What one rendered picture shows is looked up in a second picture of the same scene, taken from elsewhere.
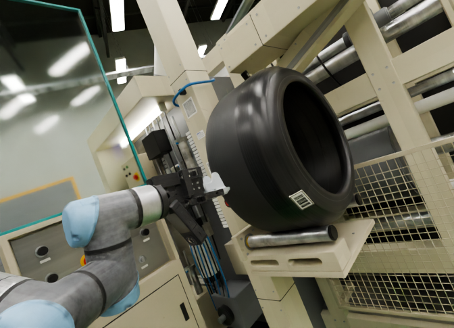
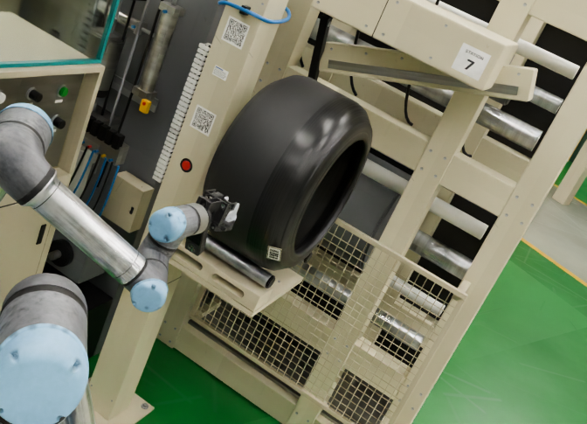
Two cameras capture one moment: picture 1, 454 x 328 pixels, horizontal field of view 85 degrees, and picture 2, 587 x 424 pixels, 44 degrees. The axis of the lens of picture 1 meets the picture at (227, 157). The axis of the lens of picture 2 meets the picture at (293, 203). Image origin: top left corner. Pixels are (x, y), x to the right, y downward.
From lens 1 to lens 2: 1.43 m
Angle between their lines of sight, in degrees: 36
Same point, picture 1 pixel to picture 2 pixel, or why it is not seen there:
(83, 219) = (177, 232)
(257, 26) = (386, 13)
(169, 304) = (34, 219)
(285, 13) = (417, 44)
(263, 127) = (298, 187)
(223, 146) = (252, 163)
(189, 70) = not seen: outside the picture
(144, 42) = not seen: outside the picture
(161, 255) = (53, 156)
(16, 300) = (150, 274)
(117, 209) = (189, 230)
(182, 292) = not seen: hidden behind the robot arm
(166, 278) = not seen: hidden behind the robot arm
